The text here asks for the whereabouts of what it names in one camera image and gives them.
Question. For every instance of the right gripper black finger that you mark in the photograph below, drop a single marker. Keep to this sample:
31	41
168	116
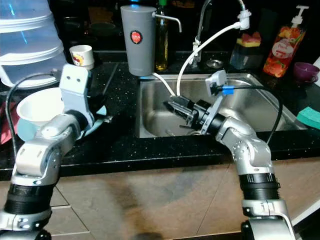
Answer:
182	115
180	102

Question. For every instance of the light blue plate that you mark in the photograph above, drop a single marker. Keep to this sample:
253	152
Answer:
24	131

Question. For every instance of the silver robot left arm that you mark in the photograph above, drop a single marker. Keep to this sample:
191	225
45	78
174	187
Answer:
40	160

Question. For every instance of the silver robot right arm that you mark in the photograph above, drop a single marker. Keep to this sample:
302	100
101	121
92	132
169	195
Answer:
245	145

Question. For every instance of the chrome kitchen faucet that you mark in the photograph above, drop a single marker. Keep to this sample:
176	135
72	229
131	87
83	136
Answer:
200	25

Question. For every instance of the white printed mug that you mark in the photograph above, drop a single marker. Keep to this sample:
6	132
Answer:
81	56

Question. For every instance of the round metal drain cap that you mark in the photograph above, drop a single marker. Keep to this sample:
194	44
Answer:
214	64

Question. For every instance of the stainless steel sink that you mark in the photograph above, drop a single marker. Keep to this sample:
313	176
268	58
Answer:
255	107

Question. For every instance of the oil bottle green cap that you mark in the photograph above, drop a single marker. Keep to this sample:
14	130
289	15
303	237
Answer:
161	50

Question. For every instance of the grey water filter red label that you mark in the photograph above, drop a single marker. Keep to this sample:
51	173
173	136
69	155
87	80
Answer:
137	57

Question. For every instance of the dark sponge holder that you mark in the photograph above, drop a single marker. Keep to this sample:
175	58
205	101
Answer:
245	57

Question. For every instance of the white tiered plastic food container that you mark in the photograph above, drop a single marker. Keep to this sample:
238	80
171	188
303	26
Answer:
30	45

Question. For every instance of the yellow and red sponge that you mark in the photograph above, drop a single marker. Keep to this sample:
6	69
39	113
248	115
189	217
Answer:
249	40

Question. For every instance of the grey cabinet door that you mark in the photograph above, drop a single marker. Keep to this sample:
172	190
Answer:
300	185
155	200

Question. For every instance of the pink plate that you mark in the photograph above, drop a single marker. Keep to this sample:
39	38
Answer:
7	132

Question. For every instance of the fruit print soap pump bottle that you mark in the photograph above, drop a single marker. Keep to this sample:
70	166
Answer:
282	55

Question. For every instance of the green sponge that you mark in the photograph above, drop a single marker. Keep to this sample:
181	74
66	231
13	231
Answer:
310	117

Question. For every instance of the purple cup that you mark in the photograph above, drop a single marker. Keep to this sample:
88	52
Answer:
305	71

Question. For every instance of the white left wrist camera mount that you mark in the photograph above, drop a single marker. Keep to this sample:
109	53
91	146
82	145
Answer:
75	85

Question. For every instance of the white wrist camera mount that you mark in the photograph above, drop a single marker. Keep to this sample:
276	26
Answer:
75	85
216	82

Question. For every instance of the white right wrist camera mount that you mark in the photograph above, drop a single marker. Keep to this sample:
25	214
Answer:
216	82

